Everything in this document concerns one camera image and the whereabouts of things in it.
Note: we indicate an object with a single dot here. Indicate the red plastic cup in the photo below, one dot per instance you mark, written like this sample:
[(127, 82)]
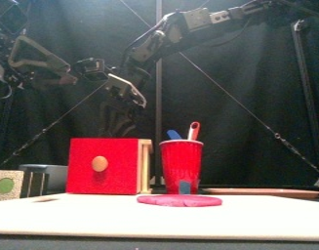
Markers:
[(181, 162)]

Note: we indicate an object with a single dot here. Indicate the white cutting board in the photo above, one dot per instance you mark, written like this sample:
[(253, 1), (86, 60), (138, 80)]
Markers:
[(166, 218)]

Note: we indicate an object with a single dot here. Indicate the flat pink-red dough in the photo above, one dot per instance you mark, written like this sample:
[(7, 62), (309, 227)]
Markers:
[(179, 200)]

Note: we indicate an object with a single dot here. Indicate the grey metal frame strut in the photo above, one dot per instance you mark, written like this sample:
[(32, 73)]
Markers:
[(308, 97)]

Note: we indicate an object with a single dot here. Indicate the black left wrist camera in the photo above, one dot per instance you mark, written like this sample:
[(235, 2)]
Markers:
[(11, 18)]

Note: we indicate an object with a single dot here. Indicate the wooden drawer box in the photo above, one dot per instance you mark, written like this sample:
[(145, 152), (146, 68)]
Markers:
[(145, 166)]

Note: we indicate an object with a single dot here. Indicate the blue toy utensil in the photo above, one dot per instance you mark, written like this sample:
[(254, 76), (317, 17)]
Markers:
[(174, 135)]

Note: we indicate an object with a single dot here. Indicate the red drawer with wooden knob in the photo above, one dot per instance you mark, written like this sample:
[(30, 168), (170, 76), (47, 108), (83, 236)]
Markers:
[(105, 177)]

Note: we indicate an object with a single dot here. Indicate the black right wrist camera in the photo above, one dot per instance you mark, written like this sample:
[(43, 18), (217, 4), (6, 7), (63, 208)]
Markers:
[(91, 69)]

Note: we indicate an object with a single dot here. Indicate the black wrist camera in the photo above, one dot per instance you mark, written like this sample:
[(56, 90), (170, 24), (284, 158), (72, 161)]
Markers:
[(91, 69), (11, 18)]

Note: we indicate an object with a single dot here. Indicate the brown flat tray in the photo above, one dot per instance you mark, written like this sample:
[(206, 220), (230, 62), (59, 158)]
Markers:
[(270, 192)]

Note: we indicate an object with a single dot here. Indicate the vertical metal frame pole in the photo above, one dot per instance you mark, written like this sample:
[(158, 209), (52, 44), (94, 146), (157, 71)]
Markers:
[(158, 156)]

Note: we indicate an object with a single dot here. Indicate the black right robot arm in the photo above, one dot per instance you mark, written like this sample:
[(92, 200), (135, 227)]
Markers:
[(197, 19)]

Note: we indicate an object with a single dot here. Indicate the red toy spoon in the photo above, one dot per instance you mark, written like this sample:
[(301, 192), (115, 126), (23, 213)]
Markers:
[(194, 130)]

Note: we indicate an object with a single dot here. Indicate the dark green maki roll toy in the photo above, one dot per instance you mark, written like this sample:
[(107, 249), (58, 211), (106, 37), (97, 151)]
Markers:
[(6, 185)]

